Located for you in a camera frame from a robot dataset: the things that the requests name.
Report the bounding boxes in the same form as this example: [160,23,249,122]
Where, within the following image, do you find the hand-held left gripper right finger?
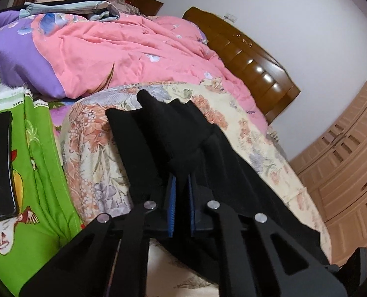
[187,174,349,297]

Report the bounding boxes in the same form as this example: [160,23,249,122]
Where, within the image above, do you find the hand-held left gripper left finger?
[19,176,176,297]

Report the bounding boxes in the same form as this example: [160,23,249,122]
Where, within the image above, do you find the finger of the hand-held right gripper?
[326,247,367,289]

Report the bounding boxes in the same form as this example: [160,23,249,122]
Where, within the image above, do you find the black pants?
[105,89,330,285]

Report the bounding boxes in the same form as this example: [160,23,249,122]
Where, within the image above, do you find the cream floral blanket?
[60,82,333,297]

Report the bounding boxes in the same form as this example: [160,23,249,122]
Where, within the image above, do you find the light wooden wardrobe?
[289,80,367,273]

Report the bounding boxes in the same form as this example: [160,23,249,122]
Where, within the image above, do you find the green cartoon printed cloth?
[0,74,85,297]

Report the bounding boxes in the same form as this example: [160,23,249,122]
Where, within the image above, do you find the purple pink bed sheet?
[49,99,80,150]

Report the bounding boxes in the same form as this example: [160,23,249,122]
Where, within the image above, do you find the wooden headboard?
[183,6,302,126]

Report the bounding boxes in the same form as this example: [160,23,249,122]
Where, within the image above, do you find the pink and purple quilt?
[0,9,269,128]

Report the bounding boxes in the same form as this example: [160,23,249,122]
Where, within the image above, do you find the dark wooden nightstand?
[121,0,164,17]

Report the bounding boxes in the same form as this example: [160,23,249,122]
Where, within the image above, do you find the grey blue folded clothing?
[19,0,121,23]

